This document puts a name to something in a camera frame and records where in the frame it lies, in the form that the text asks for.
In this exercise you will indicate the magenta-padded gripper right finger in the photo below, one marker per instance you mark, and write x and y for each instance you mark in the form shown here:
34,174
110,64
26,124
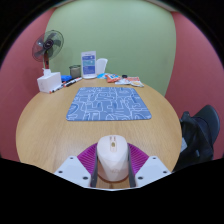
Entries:
151,168

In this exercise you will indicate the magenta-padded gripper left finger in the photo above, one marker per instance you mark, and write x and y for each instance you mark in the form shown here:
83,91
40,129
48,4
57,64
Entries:
71,168

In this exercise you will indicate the pale pink computer mouse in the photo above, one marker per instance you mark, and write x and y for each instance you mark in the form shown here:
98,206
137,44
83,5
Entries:
112,156

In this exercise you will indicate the grey-blue patterned mouse pad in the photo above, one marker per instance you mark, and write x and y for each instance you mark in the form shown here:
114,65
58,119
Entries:
108,103

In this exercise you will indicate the black office chair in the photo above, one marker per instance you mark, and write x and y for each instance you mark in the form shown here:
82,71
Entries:
198,136

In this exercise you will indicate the red-capped whiteboard marker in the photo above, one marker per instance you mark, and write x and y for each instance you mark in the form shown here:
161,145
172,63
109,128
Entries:
56,88

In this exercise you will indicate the black-capped whiteboard marker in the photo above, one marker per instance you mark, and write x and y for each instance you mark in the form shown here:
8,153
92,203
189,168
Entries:
72,81

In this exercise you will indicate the orange and white snack packet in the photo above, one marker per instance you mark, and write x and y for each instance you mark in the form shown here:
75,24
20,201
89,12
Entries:
136,82

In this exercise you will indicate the white tissue box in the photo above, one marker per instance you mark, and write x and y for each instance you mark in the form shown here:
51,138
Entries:
49,82

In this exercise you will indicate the blue whiteboard eraser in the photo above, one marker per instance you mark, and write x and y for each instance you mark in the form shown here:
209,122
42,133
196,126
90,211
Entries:
66,78

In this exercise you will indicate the small black object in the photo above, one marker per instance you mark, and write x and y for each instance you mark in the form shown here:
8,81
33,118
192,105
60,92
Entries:
124,76

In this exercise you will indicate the dark mesh pen cup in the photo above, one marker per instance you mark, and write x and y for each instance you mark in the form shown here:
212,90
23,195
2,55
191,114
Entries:
75,71

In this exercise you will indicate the light blue packet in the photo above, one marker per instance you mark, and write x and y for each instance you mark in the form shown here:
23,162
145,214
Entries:
101,75

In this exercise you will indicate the clear stand with blue sign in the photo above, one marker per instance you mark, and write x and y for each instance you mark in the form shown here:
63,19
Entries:
89,65

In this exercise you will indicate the black standing fan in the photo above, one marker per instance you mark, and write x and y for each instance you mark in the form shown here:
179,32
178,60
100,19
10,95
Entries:
48,44

